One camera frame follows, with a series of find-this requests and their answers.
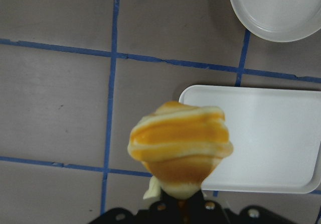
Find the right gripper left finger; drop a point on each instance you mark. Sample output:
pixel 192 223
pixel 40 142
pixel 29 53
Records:
pixel 165 210

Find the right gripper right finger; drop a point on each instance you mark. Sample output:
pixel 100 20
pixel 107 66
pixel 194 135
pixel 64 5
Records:
pixel 200 210

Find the striped orange bread roll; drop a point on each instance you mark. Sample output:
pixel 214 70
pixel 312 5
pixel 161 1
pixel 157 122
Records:
pixel 180 145

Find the white rectangular tray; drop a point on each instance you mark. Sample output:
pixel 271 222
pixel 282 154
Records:
pixel 275 134

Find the shallow white bowl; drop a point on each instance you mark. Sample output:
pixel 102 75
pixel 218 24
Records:
pixel 279 20

